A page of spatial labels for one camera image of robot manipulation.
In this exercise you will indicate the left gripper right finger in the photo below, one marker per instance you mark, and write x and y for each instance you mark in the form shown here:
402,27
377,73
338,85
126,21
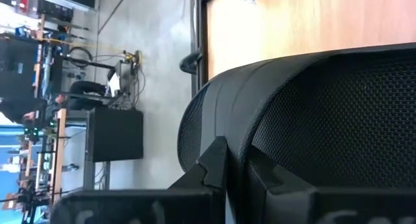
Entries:
279,201

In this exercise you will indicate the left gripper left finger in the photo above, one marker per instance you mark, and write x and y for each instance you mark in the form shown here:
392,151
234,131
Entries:
217,172

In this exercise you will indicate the black mesh-textured slide sandal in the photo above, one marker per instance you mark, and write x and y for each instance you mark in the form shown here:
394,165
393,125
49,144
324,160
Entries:
325,120

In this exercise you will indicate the black rectangular panel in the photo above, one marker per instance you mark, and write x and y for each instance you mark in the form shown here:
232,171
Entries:
115,134

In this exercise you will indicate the wooden background shelving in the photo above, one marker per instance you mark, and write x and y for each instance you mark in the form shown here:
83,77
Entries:
60,146

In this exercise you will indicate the person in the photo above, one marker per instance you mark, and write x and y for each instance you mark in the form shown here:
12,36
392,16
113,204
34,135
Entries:
19,108

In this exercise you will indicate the black frame clamp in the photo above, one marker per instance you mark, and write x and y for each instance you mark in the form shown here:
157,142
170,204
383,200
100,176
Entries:
190,63

